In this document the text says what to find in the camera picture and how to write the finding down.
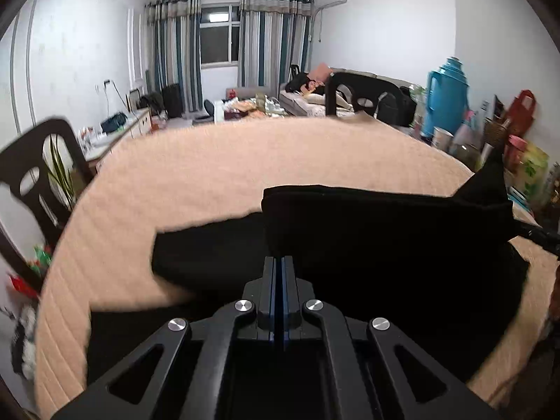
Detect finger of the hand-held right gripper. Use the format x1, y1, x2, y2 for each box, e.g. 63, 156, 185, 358
518, 223, 560, 257

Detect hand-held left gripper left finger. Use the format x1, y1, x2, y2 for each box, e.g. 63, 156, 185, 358
52, 256, 278, 420

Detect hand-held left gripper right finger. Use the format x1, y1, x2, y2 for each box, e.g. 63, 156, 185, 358
281, 256, 504, 420

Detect black pants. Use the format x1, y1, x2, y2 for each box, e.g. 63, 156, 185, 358
86, 149, 530, 388

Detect green printed packet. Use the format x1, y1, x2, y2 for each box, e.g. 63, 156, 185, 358
523, 144, 550, 197

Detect pink cup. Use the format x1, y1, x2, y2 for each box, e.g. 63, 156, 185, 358
507, 135, 528, 162

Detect red bag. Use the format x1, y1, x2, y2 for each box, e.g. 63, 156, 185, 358
503, 90, 538, 141

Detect white cup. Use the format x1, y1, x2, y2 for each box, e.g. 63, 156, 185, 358
432, 126, 454, 149

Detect peach quilted table cover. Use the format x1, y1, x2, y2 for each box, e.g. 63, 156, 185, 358
34, 111, 560, 416

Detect blue thermos jug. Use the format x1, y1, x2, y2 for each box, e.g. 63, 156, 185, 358
426, 56, 470, 138

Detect cluttered coffee table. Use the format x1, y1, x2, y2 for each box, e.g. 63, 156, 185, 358
214, 92, 285, 121

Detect black backpack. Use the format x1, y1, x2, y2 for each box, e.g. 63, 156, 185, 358
376, 92, 417, 130

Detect black clothes pile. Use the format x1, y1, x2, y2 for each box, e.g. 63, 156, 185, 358
286, 72, 327, 95

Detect white cabinet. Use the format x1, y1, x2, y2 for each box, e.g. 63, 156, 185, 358
81, 109, 153, 171

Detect black suitcase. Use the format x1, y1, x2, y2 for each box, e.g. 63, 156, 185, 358
161, 83, 183, 119

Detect black plastic chair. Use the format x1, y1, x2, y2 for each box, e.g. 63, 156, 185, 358
324, 71, 416, 119
0, 117, 95, 292

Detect black bag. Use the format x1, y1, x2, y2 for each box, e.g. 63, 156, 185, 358
139, 91, 162, 112

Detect dark handbag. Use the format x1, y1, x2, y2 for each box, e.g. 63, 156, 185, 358
101, 113, 127, 133

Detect green potted plant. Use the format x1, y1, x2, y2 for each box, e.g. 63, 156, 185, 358
46, 135, 77, 211

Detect striped curtain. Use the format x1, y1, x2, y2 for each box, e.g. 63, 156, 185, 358
238, 0, 315, 90
144, 0, 203, 114

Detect red packet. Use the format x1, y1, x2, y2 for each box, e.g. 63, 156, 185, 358
6, 245, 42, 300

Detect window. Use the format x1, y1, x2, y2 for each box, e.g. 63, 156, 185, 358
199, 3, 241, 66

